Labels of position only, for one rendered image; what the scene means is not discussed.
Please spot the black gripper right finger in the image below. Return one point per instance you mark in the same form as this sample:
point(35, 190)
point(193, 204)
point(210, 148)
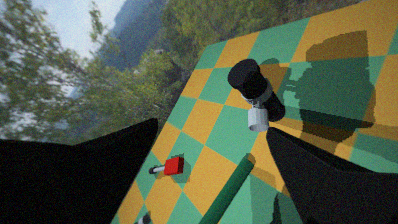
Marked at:
point(327, 189)

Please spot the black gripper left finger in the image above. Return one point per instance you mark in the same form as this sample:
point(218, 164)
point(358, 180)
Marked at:
point(91, 178)

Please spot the black post with cap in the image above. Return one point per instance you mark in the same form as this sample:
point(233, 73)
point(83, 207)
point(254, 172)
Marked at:
point(245, 76)

